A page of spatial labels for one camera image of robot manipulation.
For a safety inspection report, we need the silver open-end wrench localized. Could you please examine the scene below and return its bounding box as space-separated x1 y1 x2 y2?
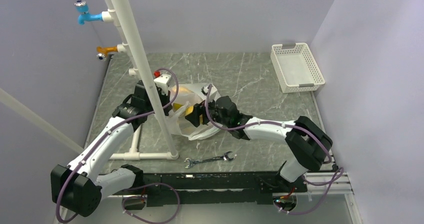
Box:
184 151 237 169

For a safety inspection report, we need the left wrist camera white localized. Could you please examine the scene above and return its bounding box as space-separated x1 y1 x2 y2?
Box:
153 70 172 96

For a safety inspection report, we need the white PVC pipe frame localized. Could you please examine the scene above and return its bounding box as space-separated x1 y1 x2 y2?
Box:
104 0 179 161

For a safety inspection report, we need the purple cable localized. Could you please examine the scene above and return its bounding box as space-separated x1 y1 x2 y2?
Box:
202 83 345 216
55 67 181 224

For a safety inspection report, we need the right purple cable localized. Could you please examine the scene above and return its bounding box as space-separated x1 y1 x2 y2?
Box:
202 83 345 216

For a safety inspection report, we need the orange plastic faucet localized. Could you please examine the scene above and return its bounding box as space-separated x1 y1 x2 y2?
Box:
96 46 119 61

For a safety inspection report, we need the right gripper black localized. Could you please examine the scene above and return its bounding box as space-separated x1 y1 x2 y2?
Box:
185 94 231 128

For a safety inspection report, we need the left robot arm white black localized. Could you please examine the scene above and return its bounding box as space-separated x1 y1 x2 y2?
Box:
50 81 154 217

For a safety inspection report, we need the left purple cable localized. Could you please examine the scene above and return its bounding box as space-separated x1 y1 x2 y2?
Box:
55 67 181 224

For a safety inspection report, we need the translucent white plastic bag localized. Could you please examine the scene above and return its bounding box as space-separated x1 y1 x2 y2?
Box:
166 83 220 141

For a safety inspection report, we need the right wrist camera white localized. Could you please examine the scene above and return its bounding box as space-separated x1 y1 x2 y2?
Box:
201 83 216 96

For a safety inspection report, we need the white perforated plastic basket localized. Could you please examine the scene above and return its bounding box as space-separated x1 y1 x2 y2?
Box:
270 42 326 94

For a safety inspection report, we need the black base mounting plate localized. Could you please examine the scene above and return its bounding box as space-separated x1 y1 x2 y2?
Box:
117 171 308 207

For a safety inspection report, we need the blue plastic faucet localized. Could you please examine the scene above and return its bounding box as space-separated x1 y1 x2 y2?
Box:
74 0 103 25

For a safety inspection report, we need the yellow fake mango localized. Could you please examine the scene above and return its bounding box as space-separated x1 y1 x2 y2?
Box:
172 103 187 112

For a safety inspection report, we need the aluminium rail frame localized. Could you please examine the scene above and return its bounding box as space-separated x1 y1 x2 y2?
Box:
52 172 364 224

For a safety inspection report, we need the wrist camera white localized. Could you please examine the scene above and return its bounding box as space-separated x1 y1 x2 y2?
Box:
201 83 216 96
153 70 172 96

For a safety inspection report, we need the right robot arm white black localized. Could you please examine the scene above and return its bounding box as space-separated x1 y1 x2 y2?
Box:
184 96 333 192

